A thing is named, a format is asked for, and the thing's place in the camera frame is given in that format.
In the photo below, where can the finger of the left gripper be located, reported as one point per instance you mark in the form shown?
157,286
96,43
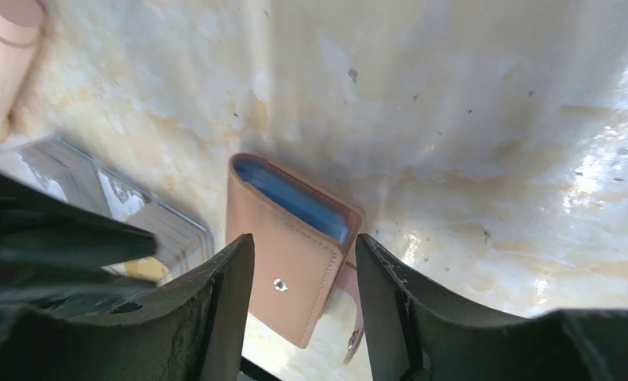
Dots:
71,293
37,228

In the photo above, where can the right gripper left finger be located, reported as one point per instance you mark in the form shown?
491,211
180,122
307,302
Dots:
189,329

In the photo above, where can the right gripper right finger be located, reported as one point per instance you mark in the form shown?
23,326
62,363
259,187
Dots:
417,329

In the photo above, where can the pink cylindrical handle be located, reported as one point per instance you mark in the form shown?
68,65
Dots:
20,34

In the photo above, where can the clear plastic card box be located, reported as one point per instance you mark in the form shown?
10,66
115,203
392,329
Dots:
55,167

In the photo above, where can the grey white credit card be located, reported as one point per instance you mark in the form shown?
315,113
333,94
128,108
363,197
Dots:
52,166

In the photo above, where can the brown leather card holder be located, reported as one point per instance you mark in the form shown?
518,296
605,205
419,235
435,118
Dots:
302,236

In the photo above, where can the yellow credit card stack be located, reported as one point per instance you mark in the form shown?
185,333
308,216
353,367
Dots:
149,268

